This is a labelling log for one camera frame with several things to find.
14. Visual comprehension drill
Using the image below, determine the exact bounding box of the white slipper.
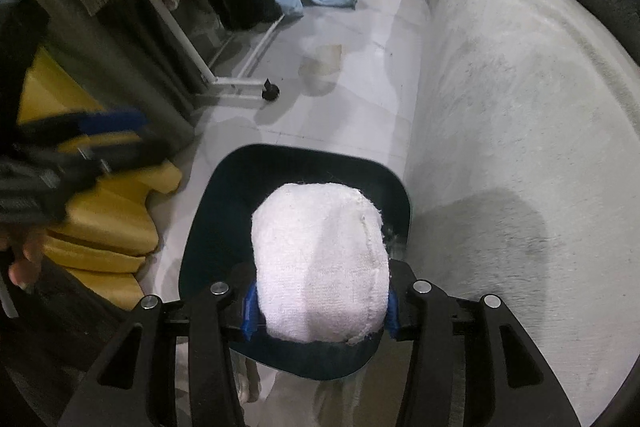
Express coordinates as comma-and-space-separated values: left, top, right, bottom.
250, 183, 390, 345

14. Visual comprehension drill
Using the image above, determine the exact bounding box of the black trash bin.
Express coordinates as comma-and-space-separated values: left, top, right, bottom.
178, 144, 410, 381

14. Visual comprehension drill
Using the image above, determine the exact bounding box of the person's left hand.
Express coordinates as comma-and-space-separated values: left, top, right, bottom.
1, 227, 47, 289

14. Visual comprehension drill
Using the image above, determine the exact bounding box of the grey bed with sheet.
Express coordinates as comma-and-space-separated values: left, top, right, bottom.
402, 0, 639, 426

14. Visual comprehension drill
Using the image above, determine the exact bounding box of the white clothes rack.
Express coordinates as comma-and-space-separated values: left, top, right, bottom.
144, 0, 302, 101

